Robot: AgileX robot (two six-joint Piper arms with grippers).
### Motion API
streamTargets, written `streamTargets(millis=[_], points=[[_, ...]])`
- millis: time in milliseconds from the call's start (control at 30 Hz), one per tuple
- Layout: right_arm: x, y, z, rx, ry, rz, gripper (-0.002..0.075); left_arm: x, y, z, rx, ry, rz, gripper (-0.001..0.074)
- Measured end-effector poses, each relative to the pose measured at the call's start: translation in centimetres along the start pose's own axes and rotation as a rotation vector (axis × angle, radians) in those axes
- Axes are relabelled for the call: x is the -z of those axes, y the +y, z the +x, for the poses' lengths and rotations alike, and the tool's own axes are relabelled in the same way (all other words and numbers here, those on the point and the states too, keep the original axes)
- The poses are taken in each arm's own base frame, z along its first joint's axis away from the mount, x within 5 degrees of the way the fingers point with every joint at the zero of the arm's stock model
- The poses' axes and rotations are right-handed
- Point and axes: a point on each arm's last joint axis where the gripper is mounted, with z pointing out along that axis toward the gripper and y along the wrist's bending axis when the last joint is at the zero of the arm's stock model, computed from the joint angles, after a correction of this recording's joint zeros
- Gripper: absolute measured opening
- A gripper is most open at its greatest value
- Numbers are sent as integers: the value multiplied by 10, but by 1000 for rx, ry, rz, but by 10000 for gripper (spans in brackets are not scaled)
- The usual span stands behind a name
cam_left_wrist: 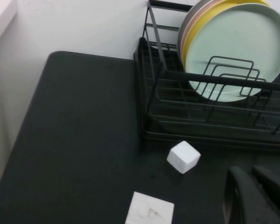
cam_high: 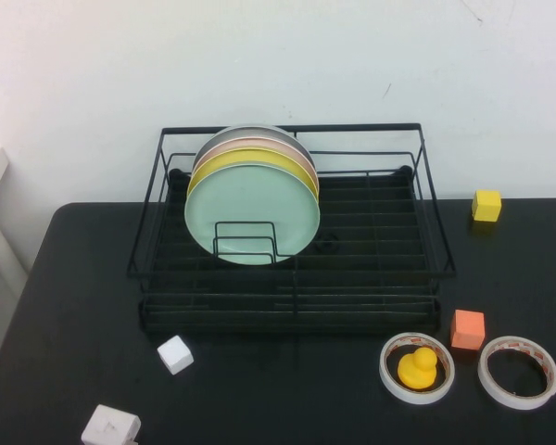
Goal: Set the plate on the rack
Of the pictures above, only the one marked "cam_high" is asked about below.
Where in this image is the black wire dish rack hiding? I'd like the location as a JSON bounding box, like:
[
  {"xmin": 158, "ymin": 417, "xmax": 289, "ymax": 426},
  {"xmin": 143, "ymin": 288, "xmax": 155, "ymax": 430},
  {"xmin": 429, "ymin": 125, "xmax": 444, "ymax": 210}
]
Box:
[{"xmin": 125, "ymin": 121, "xmax": 457, "ymax": 336}]

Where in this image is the white cube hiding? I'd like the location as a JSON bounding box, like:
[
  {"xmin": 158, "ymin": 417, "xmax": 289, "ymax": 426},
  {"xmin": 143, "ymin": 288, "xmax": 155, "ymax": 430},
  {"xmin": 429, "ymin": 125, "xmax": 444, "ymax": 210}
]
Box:
[{"xmin": 156, "ymin": 335, "xmax": 195, "ymax": 375}]

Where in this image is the grey plate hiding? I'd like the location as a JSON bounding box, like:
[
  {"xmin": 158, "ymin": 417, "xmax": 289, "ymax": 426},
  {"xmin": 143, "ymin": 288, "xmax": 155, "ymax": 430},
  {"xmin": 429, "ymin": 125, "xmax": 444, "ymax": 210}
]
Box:
[{"xmin": 194, "ymin": 124, "xmax": 314, "ymax": 168}]

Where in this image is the orange cube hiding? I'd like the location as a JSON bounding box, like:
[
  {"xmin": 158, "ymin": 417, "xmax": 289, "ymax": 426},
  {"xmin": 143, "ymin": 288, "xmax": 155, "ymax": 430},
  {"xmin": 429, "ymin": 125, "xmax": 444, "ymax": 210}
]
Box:
[{"xmin": 449, "ymin": 309, "xmax": 487, "ymax": 350}]

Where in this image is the pink plate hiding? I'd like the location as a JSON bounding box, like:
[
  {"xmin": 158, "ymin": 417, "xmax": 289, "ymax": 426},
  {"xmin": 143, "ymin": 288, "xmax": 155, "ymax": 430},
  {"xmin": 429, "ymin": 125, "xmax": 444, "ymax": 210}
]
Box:
[{"xmin": 192, "ymin": 137, "xmax": 317, "ymax": 184}]

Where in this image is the mint green plate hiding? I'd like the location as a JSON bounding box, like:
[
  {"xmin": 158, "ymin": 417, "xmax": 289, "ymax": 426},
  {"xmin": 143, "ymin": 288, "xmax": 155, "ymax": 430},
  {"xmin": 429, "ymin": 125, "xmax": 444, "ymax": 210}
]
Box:
[{"xmin": 183, "ymin": 160, "xmax": 321, "ymax": 266}]

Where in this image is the yellow rubber duck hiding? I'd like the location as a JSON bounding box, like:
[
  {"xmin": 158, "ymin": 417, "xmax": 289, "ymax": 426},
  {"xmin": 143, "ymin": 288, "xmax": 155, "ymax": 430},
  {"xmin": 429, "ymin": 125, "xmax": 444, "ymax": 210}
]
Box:
[{"xmin": 396, "ymin": 347, "xmax": 438, "ymax": 389}]

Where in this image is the yellow cube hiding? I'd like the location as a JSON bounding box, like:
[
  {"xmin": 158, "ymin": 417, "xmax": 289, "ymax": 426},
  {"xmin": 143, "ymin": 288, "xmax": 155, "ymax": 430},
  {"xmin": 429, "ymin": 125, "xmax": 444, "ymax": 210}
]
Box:
[{"xmin": 471, "ymin": 189, "xmax": 502, "ymax": 223}]

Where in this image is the yellow plate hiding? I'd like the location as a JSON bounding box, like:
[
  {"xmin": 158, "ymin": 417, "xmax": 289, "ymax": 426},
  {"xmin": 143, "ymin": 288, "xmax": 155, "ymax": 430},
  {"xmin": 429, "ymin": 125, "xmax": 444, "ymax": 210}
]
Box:
[{"xmin": 187, "ymin": 146, "xmax": 320, "ymax": 198}]

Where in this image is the white tape roll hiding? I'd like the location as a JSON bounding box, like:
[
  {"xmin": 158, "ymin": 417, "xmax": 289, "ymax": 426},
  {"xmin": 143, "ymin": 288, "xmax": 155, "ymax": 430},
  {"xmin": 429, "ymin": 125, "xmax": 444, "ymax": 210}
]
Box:
[
  {"xmin": 476, "ymin": 335, "xmax": 556, "ymax": 411},
  {"xmin": 378, "ymin": 331, "xmax": 456, "ymax": 406}
]

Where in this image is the white square power adapter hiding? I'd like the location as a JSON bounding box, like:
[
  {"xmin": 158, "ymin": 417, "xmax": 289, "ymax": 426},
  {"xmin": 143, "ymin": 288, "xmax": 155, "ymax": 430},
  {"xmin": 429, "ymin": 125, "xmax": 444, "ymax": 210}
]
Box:
[{"xmin": 81, "ymin": 404, "xmax": 142, "ymax": 445}]

